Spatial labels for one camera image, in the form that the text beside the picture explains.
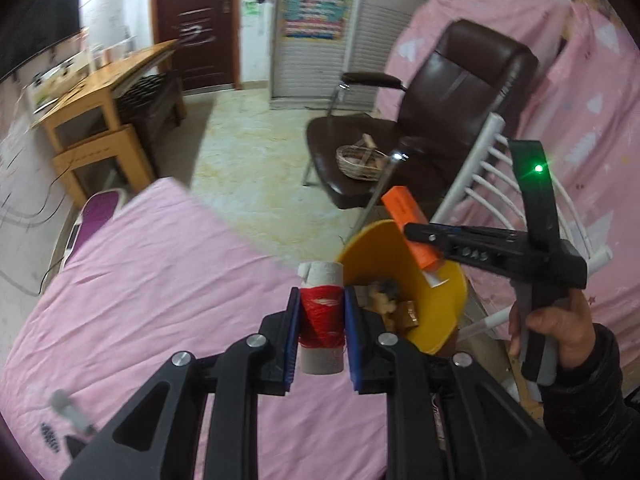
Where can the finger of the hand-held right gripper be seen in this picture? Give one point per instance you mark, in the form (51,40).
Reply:
(470,250)

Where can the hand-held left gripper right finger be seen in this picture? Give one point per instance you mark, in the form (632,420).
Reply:
(351,340)

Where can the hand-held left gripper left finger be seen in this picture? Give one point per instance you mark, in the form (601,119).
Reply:
(292,340)

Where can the cardboard spool with red thread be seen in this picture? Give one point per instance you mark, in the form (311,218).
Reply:
(322,320)

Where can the orange box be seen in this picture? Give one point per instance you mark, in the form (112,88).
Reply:
(405,210)

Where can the yellow plastic bin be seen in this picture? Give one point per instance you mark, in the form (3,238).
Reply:
(380,250)

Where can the person's right forearm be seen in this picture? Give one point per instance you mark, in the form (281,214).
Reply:
(590,400)

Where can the person's right hand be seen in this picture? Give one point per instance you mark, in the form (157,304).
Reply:
(570,325)

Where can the brown snack packet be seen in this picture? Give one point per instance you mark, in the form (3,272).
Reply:
(407,312)

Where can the pink printed bed sheet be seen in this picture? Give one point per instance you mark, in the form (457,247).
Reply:
(600,85)

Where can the brown leather armchair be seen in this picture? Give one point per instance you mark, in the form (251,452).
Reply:
(475,85)

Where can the wicker basket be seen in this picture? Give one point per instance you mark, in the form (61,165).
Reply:
(355,162)

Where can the plain pink blanket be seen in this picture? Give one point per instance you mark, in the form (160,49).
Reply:
(150,285)

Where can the grey blurred tube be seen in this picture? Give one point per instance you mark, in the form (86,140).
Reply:
(70,407)

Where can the white louvred wardrobe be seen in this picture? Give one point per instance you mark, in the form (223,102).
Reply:
(380,35)

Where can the purple and white scale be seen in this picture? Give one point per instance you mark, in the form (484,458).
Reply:
(95,215)

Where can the black patterned packet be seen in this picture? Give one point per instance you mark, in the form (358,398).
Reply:
(50,435)

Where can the wooden stool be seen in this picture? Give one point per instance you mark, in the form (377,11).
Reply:
(100,150)

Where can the black storage basket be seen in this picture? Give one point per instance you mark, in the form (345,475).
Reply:
(150,105)

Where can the wooden desk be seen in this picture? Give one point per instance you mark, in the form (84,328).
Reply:
(115,75)

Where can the dark red door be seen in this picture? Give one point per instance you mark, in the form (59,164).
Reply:
(195,25)

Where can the clear plastic container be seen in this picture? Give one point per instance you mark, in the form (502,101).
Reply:
(117,52)

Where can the black television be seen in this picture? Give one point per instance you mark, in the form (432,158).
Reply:
(35,20)

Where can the white bed rail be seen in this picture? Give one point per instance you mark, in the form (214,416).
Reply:
(487,135)

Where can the colourful wall poster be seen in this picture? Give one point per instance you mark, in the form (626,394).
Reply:
(315,0)

